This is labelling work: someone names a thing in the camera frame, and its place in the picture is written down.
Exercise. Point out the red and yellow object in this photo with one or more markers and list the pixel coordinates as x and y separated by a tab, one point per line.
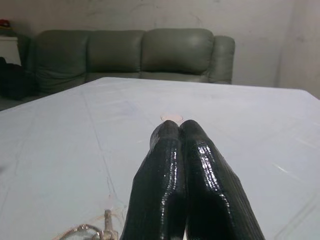
5	24

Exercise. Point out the small round pink disc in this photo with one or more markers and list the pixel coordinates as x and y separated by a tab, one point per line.
171	117

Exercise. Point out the white cabinet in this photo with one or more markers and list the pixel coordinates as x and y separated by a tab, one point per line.
9	48

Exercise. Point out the grey-green leather sofa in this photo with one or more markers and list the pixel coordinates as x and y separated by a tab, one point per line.
135	56

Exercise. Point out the black bag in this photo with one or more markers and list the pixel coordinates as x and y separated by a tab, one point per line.
15	81

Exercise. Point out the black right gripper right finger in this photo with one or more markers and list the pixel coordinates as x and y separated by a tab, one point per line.
220	190

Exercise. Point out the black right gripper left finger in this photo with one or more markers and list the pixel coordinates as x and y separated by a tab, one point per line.
155	190

